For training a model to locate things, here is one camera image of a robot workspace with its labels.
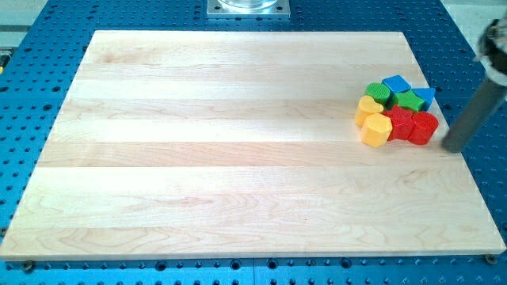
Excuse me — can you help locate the yellow hexagon block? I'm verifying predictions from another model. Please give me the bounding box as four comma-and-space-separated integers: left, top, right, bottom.
360, 113, 393, 147

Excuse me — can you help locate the light wooden board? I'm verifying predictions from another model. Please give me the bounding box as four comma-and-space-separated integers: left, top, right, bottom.
1, 30, 505, 260

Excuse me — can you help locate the yellow heart block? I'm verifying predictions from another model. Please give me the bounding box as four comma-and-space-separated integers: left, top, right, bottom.
354, 95, 384, 127

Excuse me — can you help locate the green cylinder block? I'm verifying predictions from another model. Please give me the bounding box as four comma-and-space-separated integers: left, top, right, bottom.
364, 82, 391, 105

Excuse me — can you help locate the red star block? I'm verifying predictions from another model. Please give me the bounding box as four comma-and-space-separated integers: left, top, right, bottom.
383, 104, 414, 141

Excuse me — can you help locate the blue cube block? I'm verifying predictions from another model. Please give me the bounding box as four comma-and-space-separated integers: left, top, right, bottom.
381, 74, 411, 93

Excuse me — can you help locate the green star block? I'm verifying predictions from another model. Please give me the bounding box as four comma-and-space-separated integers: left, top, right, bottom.
387, 90, 425, 112

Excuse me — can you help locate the red cylinder block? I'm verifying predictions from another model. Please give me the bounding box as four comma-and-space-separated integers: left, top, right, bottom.
407, 112, 439, 145

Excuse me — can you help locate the blue triangle block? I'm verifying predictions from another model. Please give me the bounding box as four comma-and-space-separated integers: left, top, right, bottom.
412, 87, 436, 111

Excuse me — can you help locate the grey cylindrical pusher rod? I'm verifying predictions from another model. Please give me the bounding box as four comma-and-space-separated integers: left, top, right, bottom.
442, 78, 506, 153

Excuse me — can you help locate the board stop screw left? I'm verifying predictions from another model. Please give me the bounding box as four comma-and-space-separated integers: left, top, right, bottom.
20, 260, 34, 273

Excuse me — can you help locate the board stop screw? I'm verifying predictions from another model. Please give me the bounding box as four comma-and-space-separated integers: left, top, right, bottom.
484, 254, 497, 265
20, 260, 34, 273

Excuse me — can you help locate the board stop screw right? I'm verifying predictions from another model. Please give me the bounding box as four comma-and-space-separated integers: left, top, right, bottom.
484, 254, 497, 265

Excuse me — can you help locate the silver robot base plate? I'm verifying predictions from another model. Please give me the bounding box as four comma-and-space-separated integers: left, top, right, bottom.
206, 0, 291, 18

